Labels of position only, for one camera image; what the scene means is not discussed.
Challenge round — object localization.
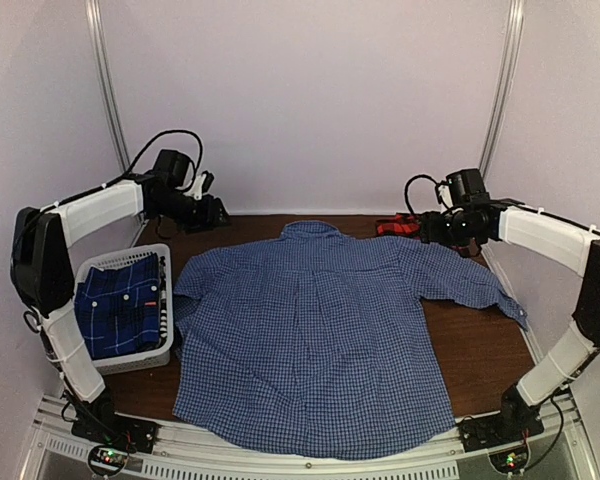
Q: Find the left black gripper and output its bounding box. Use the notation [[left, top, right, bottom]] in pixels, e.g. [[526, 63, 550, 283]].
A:
[[152, 190, 233, 235]]

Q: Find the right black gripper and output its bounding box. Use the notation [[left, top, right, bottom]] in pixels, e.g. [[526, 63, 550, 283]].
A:
[[417, 209, 480, 247]]

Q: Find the blue small-check long sleeve shirt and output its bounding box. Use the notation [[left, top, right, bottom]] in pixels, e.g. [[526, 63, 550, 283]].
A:
[[173, 221, 526, 460]]

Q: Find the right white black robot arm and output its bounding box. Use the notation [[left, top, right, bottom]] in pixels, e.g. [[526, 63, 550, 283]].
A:
[[419, 200, 600, 442]]

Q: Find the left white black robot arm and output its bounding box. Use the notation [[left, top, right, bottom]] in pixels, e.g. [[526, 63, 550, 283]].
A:
[[10, 172, 228, 404]]

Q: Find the red black plaid shirt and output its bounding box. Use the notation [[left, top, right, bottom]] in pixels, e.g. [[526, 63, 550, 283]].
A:
[[375, 213, 420, 238]]

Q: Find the dark blue plaid shirt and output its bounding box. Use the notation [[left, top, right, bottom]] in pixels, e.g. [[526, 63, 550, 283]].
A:
[[74, 253, 161, 360]]

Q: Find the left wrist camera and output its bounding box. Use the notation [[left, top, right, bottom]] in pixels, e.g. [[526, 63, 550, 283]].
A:
[[184, 171, 215, 201]]

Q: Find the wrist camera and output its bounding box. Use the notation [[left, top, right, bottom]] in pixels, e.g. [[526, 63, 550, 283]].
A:
[[434, 182, 453, 209], [184, 171, 215, 201]]

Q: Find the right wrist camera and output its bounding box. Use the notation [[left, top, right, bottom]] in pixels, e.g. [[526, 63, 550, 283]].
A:
[[434, 182, 453, 209]]

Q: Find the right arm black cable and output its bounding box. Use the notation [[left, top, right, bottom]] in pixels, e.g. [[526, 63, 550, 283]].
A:
[[403, 173, 439, 219]]

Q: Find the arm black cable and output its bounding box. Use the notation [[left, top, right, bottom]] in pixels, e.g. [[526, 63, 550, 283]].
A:
[[403, 173, 439, 219], [124, 129, 205, 176]]

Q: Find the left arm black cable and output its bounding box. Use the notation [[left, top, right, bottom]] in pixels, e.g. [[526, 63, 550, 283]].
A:
[[124, 129, 205, 176]]

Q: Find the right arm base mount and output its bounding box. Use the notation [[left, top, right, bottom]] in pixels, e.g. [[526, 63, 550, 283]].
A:
[[456, 386, 544, 452]]

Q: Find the right aluminium frame post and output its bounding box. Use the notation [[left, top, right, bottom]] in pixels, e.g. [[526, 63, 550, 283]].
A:
[[479, 0, 525, 176]]

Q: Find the aluminium frame post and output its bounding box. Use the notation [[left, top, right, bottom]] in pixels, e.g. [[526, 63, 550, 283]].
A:
[[84, 0, 130, 171], [479, 0, 525, 176]]

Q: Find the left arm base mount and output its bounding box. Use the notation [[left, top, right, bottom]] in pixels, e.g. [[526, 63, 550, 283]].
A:
[[61, 388, 158, 454]]

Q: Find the left aluminium frame post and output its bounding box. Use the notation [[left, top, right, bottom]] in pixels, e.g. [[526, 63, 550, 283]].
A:
[[84, 0, 130, 171]]

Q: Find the front aluminium frame rail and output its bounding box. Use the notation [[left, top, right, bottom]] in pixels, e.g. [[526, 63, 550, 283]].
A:
[[16, 395, 600, 479]]

